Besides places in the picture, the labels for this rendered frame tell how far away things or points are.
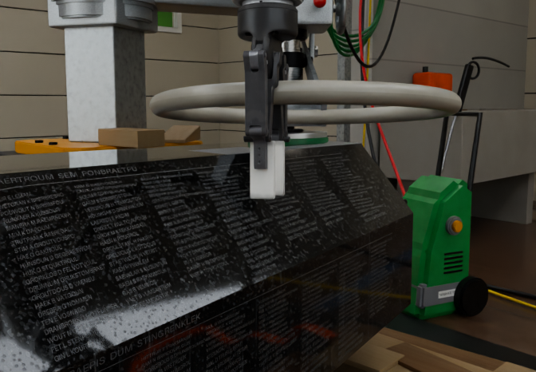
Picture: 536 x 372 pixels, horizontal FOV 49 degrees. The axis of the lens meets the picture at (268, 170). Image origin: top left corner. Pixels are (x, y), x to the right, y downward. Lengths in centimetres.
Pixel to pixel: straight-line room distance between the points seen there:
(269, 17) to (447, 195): 195
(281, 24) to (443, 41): 409
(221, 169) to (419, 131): 283
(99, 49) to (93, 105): 18
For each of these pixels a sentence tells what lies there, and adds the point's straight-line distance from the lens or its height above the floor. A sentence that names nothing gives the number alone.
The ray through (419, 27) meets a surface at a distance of 453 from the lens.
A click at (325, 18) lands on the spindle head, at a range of 153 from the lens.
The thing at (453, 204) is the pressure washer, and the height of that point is 49.
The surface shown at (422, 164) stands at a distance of 391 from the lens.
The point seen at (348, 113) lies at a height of 89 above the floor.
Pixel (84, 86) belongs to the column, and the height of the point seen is 96.
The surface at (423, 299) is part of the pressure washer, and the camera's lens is 257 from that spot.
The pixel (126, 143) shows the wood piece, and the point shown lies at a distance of 178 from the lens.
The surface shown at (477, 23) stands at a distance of 524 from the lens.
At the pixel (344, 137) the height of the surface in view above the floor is 69.
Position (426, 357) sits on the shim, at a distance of 174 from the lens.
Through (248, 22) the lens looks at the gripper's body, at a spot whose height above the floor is 101.
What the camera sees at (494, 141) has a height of 66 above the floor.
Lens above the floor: 91
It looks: 7 degrees down
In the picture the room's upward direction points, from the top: straight up
